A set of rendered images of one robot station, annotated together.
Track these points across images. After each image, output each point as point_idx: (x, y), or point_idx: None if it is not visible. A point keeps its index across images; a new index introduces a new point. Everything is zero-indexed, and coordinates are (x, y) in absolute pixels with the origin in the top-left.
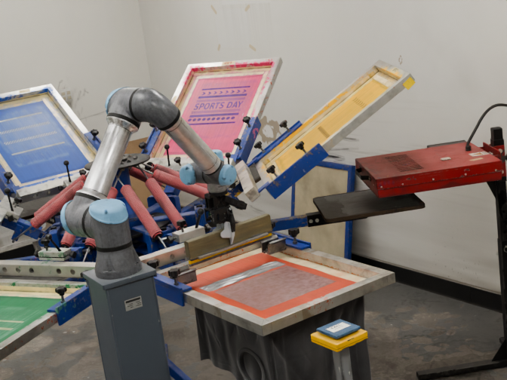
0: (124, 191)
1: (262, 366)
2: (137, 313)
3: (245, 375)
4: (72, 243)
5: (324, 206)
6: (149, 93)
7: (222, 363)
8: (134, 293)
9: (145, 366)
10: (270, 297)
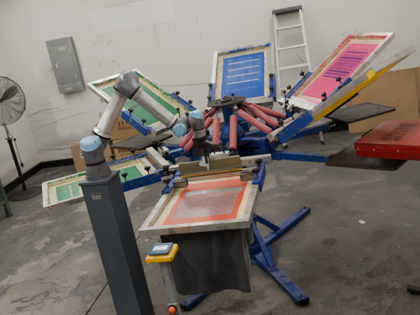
0: (213, 120)
1: None
2: (99, 202)
3: None
4: (184, 145)
5: (344, 151)
6: (120, 77)
7: None
8: (96, 191)
9: (107, 230)
10: (190, 212)
